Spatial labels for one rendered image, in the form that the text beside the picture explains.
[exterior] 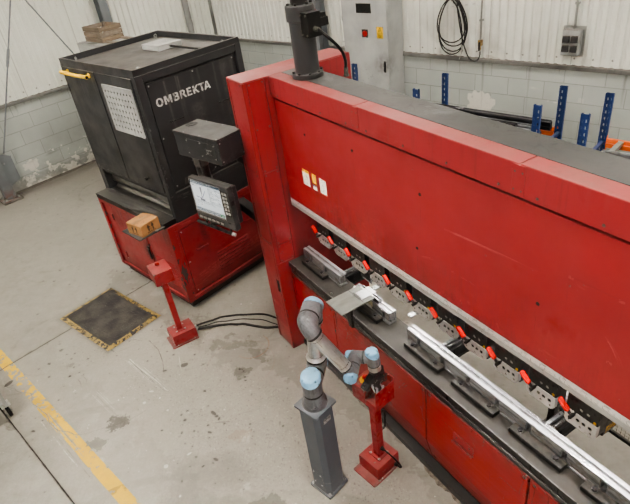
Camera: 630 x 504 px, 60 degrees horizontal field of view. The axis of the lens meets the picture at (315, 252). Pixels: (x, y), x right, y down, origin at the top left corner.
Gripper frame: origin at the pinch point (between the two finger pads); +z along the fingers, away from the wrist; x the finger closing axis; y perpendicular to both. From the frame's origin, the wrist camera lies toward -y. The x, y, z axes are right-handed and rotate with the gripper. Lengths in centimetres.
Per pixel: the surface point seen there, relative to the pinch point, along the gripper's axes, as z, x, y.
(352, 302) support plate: -23, 47, 32
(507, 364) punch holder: -50, -68, 28
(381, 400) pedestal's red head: 1.3, -4.9, -1.1
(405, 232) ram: -90, 4, 42
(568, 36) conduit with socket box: -50, 134, 458
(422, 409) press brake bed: 19.3, -17.5, 18.9
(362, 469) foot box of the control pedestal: 72, 10, -16
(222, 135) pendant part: -118, 156, 33
